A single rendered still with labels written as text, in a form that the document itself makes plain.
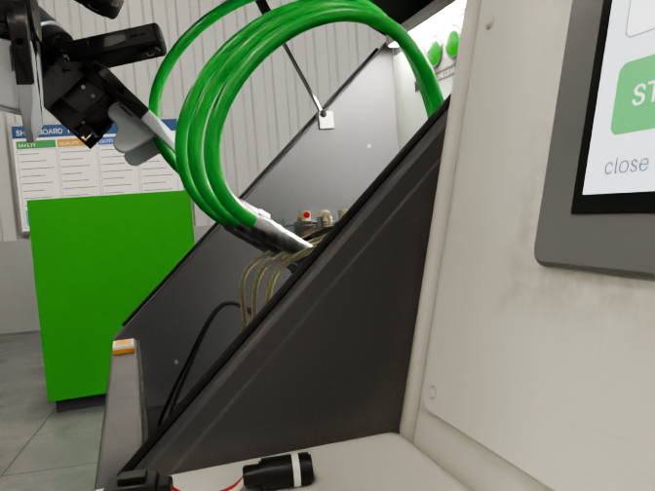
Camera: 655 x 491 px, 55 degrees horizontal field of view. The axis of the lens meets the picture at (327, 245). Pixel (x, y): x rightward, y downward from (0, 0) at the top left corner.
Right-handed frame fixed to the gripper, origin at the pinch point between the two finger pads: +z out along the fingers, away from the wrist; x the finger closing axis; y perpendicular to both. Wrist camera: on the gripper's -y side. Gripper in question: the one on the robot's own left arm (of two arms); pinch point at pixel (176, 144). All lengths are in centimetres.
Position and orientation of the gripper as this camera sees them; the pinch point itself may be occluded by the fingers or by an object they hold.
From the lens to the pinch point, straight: 78.0
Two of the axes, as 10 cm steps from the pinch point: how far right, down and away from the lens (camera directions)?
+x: 0.7, -1.6, -9.8
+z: 7.5, 6.6, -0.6
